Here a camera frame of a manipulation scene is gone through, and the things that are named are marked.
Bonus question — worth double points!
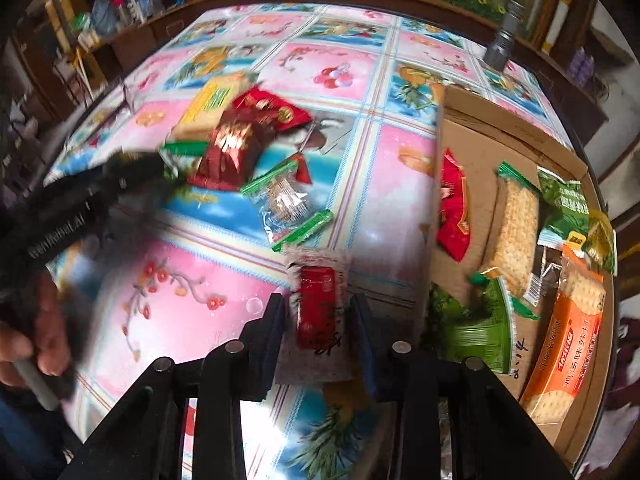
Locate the clear green-ended biscuit packet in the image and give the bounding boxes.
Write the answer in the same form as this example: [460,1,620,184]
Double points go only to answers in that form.
[240,158,334,252]

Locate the yellow Weidan cracker pack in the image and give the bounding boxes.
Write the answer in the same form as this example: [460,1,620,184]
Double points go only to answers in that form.
[167,72,257,141]

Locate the grey metal flashlight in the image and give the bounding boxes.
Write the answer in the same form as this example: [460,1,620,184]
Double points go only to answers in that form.
[483,0,524,73]

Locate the brown cardboard box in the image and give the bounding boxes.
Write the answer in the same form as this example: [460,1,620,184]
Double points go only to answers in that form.
[426,86,617,469]

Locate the small red-white candy packet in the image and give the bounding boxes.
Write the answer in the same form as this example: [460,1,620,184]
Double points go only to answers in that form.
[283,246,350,356]

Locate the yellow green pea packet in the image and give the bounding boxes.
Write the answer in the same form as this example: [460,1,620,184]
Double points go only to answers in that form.
[537,167,618,276]

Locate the clear green-ended cracker pack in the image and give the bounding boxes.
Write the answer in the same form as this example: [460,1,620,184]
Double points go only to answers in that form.
[480,162,540,298]

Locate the small red candy packet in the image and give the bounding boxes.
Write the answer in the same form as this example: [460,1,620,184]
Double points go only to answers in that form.
[232,86,312,133]

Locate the blue water jug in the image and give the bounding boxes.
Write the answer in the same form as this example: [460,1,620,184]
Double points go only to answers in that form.
[90,0,118,37]

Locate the colourful fruit-pattern tablecloth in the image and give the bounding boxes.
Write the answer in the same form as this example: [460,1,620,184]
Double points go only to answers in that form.
[47,3,570,439]

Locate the green pea snack packet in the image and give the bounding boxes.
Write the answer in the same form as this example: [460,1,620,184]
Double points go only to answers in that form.
[428,273,538,375]

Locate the orange soda cracker pack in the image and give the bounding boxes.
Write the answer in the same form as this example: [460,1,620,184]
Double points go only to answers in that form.
[521,246,606,426]

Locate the dark red snack packet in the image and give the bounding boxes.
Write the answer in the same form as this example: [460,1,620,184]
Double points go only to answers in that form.
[188,108,278,192]

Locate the person's left hand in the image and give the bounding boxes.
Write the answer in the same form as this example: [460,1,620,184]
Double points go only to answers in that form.
[1,270,72,388]

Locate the purple bottles on cabinet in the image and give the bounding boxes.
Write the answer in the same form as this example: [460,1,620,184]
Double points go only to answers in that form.
[566,47,594,88]

